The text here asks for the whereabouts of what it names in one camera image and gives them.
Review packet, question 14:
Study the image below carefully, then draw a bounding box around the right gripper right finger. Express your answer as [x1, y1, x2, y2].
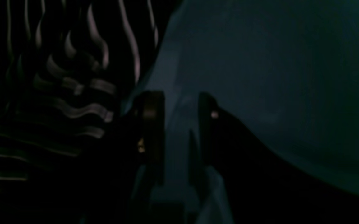
[198, 92, 359, 224]

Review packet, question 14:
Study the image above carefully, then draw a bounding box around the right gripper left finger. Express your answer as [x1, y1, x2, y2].
[117, 91, 165, 224]

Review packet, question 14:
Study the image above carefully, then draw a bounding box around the navy white striped t-shirt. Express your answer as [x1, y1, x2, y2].
[0, 0, 182, 224]

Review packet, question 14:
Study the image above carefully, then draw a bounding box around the teal tablecloth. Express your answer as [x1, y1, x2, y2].
[132, 0, 359, 224]

